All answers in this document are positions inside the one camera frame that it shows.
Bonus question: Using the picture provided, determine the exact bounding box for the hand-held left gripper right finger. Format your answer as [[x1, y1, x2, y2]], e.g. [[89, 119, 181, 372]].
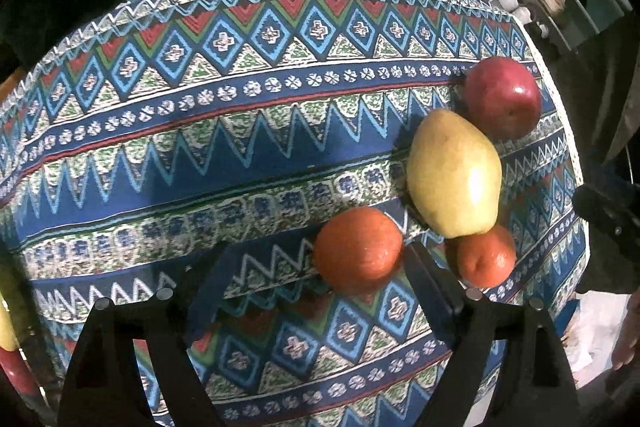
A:
[[402, 243, 581, 427]]

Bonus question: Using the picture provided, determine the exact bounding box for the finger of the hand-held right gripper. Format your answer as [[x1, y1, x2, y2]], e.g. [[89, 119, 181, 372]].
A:
[[572, 157, 640, 253]]

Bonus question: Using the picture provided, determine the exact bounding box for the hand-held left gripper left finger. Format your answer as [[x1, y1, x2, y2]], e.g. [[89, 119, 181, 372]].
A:
[[57, 241, 238, 427]]

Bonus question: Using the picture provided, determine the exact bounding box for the small tangerine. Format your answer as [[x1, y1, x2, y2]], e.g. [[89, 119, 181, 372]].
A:
[[452, 224, 517, 288]]

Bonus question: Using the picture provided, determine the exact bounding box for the large orange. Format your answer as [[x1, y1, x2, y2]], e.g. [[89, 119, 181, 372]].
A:
[[313, 207, 404, 294]]

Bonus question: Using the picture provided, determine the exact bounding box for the yellow-green pear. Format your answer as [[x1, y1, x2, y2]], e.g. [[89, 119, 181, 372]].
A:
[[0, 302, 18, 352], [406, 108, 502, 239]]

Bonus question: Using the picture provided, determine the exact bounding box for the red apple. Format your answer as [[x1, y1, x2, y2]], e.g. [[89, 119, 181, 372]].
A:
[[0, 347, 41, 408], [462, 57, 543, 142]]

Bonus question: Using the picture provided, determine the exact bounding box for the person's right hand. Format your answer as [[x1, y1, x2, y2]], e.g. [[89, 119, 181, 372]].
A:
[[611, 291, 640, 370]]

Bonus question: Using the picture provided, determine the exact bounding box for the white plastic bag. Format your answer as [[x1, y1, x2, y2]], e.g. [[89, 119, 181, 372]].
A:
[[565, 302, 631, 388]]

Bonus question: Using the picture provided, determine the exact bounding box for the blue patterned tablecloth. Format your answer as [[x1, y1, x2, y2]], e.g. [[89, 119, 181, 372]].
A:
[[0, 0, 591, 427]]

